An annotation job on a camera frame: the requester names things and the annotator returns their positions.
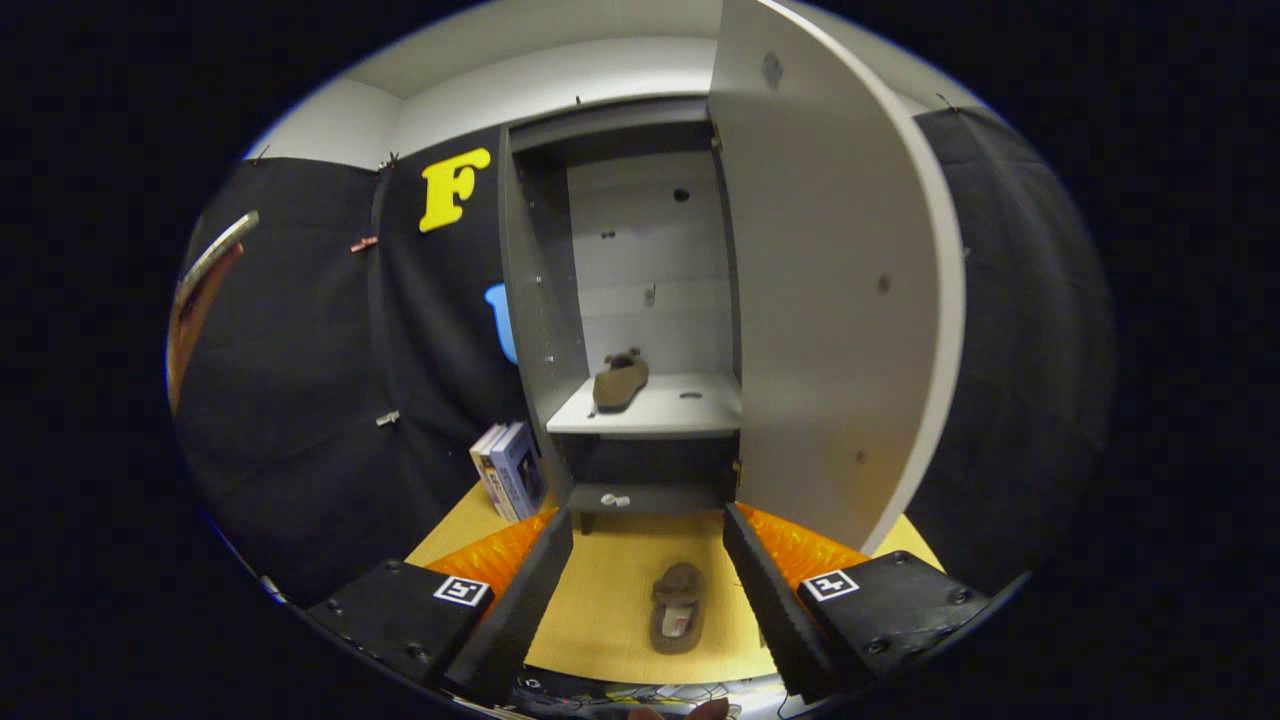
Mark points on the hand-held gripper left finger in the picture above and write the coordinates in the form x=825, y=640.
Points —
x=520, y=605

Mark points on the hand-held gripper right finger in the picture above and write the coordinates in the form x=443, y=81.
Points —
x=775, y=610

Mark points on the brown fluffy shoe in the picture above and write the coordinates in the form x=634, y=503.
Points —
x=620, y=382
x=678, y=610

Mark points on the beige shoe cabinet door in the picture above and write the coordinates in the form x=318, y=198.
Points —
x=830, y=300

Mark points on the grey shoe cabinet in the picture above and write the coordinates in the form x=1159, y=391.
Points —
x=650, y=250

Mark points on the brown wooden door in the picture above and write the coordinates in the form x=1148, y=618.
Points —
x=195, y=310

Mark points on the blue cover book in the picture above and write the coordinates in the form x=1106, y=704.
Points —
x=522, y=470

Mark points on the black backdrop cloth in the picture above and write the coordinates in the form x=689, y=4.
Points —
x=300, y=400

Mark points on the red clip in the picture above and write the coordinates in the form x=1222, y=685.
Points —
x=364, y=244

